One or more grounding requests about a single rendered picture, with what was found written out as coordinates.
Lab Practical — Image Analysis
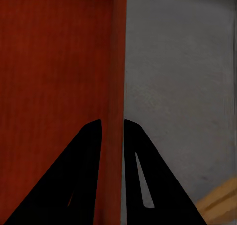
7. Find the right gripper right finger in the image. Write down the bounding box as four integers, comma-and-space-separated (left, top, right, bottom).
123, 119, 207, 225

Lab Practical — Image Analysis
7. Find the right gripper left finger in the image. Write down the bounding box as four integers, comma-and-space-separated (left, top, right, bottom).
3, 119, 102, 225

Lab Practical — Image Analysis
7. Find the storage box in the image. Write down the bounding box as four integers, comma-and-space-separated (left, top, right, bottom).
0, 0, 127, 225

